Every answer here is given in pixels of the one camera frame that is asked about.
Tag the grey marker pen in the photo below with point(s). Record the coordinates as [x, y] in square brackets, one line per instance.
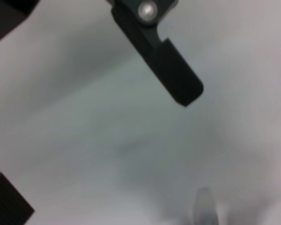
[204, 208]

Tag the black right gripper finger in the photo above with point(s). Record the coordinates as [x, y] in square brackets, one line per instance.
[164, 58]
[7, 204]

